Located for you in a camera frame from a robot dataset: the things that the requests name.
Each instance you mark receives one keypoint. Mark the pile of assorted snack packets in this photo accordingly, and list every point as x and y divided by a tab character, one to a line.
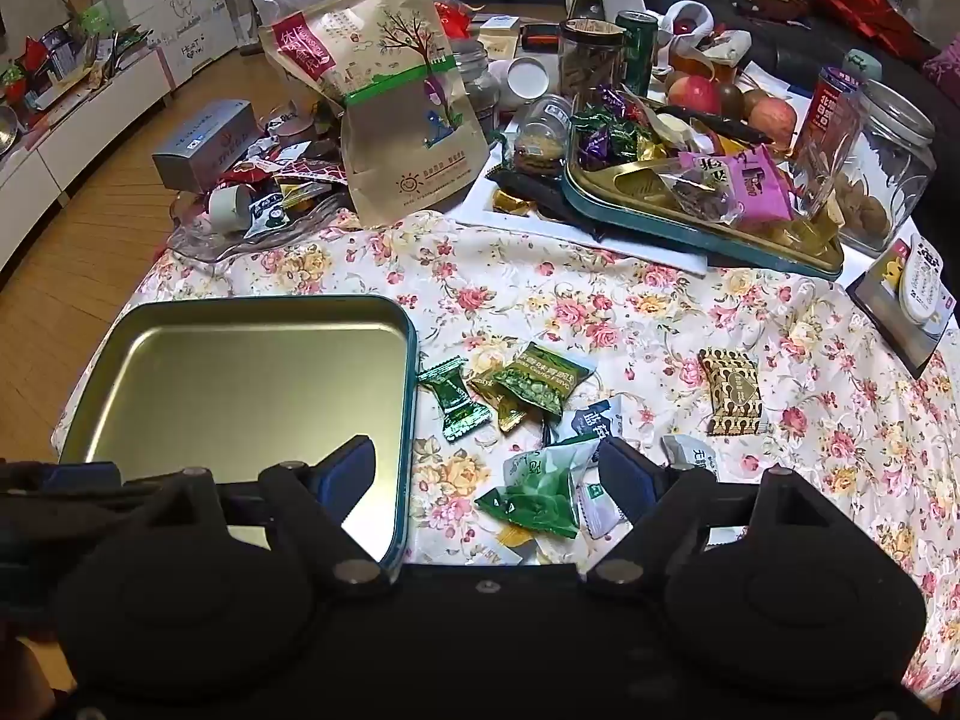
277	180

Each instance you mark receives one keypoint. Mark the brown gold patterned packet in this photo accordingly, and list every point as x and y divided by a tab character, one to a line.
731	390

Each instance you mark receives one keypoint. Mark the green pea snack packet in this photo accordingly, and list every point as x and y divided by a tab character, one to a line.
540	379

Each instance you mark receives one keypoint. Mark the white sesame crisp packet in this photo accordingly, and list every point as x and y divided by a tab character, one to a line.
690	457

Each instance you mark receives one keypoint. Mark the white low cabinet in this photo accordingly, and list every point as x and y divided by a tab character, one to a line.
75	142

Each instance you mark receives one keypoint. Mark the grey cardboard box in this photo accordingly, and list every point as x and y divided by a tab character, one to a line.
210	139

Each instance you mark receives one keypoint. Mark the yellow silver snack packet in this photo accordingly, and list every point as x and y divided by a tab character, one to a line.
510	538

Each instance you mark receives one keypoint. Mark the clear plastic tray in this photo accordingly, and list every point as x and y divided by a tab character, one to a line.
225	244

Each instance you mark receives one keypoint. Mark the pale green cup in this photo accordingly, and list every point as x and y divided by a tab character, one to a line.
862	64

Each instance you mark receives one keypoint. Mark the red apple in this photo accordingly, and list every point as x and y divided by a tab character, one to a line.
694	94
772	120

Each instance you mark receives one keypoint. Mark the small clear cookie jar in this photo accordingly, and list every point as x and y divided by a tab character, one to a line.
540	142

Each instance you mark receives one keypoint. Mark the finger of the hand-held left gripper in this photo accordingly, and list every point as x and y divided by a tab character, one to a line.
79	474

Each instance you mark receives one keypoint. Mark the floral tablecloth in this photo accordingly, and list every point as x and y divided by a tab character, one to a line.
637	315

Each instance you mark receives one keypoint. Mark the white green snack packet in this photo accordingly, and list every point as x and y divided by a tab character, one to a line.
540	499

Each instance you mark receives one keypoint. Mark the pile of purple green candies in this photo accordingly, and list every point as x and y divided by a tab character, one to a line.
615	131

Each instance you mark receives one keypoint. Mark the pile of papers and clutter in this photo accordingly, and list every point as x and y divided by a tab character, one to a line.
67	60

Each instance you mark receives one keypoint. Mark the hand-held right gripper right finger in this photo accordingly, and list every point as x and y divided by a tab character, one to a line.
626	480

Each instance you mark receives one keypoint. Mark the green candy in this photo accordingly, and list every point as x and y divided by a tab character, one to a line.
454	397

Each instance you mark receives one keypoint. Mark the white jar lid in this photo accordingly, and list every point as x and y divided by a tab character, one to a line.
529	79

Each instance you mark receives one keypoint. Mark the large clear plastic jar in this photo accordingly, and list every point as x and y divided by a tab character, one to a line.
892	157

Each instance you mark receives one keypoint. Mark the black snack packet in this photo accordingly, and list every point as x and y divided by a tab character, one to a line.
525	181

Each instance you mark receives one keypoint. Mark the teal tin tray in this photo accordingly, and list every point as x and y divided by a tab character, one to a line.
225	375

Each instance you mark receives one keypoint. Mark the white remote control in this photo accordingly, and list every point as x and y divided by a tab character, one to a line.
926	281

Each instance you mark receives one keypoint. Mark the white flat board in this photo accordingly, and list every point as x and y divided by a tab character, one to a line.
525	229

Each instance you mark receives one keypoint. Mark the small gold foil candy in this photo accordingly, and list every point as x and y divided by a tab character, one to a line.
514	202

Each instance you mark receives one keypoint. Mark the small white box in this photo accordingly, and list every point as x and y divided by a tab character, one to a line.
499	34

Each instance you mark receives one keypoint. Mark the red cloth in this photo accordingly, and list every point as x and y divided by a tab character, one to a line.
877	7

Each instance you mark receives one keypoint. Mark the teal tin with snacks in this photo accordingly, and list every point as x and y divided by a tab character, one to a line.
637	184

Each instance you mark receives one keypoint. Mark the pink snack packet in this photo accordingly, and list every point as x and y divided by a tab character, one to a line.
750	180

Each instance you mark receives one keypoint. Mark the clear packet brown snacks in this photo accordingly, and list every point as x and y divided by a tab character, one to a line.
701	199

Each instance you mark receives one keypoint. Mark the dark lid glass jar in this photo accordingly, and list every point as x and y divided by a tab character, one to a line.
589	67

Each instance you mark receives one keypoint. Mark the kraft paper snack bag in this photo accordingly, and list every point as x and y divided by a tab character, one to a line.
405	150

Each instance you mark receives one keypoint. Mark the metal lid glass jar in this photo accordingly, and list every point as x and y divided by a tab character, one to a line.
480	90

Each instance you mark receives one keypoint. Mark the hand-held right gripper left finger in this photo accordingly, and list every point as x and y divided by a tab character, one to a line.
346	480

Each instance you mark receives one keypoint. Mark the dark book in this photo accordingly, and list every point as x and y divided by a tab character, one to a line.
892	330

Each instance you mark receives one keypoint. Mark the white blue snack packet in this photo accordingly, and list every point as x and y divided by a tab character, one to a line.
596	420

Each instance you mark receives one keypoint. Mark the red label clear jar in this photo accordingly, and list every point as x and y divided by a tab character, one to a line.
825	120

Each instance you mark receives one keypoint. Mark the green drink can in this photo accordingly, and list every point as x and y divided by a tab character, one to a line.
637	52

